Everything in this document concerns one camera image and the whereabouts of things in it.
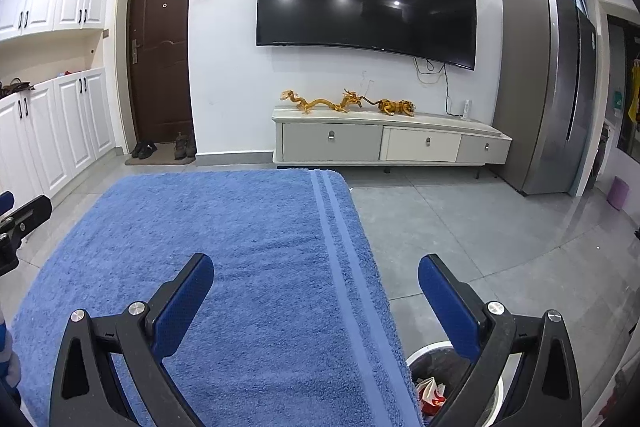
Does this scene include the blue towel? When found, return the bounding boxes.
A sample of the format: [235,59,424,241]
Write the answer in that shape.
[11,170,423,427]

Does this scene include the white round trash bin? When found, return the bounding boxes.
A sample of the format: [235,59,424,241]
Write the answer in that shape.
[405,341,505,427]

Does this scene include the golden dragon figurine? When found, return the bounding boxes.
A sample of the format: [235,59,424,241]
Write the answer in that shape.
[279,89,363,114]

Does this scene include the small purple bin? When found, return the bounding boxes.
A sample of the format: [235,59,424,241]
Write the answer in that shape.
[612,177,630,210]

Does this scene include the golden tiger figurine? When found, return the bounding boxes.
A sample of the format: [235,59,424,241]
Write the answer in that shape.
[361,97,418,116]

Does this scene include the black television cable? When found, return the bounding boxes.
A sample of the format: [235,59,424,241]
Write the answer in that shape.
[414,56,463,116]

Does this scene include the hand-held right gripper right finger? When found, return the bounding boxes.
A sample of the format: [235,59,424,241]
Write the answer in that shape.
[418,254,582,427]

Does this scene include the grey television cabinet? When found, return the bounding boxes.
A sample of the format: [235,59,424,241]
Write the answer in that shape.
[271,106,513,180]

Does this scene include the dark bag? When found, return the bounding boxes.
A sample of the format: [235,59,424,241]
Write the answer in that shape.
[0,78,36,98]

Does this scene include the red snack bag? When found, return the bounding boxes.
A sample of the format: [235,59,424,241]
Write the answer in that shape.
[414,377,448,414]

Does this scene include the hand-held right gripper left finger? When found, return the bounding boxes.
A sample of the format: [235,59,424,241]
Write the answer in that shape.
[50,253,215,427]

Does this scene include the black bin liner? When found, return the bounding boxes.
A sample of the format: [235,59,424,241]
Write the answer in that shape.
[410,347,501,427]

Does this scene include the brown entrance door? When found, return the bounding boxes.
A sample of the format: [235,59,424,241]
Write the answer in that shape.
[116,0,196,158]

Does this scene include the grey refrigerator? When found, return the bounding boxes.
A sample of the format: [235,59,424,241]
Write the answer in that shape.
[492,0,598,198]

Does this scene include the grey doormat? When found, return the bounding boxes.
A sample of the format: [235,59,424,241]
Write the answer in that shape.
[124,154,197,166]

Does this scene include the yellow garment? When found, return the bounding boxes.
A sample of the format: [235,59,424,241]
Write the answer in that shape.
[626,61,640,124]

